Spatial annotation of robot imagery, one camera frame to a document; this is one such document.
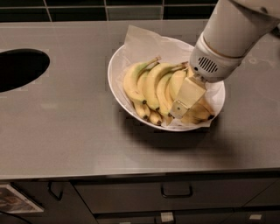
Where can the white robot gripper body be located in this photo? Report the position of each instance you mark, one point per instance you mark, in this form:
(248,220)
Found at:
(210,63)

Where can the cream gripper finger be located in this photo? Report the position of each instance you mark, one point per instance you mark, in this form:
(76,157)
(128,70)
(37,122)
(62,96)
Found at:
(190,92)

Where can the large front yellow banana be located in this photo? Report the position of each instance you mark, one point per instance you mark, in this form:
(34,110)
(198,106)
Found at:
(197,113)

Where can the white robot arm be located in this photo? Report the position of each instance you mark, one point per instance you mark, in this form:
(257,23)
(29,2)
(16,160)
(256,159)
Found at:
(234,27)

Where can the rightmost yellow banana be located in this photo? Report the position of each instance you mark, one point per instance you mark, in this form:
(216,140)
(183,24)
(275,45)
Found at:
(202,101)

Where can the inner yellow banana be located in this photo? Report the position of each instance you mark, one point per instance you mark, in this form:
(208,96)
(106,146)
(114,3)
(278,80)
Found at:
(168,98)

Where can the white oval bowl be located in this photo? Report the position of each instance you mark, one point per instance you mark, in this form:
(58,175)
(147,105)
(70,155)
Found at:
(136,49)

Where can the small lower middle banana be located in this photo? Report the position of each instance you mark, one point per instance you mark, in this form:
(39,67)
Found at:
(155,118)

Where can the leftmost greenish yellow banana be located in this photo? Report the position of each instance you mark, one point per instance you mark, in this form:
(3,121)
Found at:
(131,78)

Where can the white paper liner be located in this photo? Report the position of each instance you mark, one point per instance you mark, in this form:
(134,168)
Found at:
(215,94)

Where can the grey drawer front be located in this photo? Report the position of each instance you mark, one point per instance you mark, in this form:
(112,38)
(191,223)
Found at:
(146,197)

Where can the white label lower drawer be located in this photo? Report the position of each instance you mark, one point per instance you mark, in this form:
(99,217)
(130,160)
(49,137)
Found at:
(167,217)

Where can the white label drawer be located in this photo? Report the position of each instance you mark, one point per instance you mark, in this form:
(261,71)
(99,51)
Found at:
(167,217)
(255,217)

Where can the white label right drawer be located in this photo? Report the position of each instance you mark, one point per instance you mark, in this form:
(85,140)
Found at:
(255,217)

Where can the grey cabinet door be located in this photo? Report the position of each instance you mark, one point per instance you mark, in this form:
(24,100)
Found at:
(70,210)

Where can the dark round sink hole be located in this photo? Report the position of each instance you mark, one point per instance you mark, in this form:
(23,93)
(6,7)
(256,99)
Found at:
(19,67)

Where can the picture book on floor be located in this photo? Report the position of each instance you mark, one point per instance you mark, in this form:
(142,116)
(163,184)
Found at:
(13,201)

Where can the black drawer handle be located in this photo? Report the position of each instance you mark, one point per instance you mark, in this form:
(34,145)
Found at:
(176,191)

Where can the black cabinet door handle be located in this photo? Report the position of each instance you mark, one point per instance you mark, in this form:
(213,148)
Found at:
(55,189)

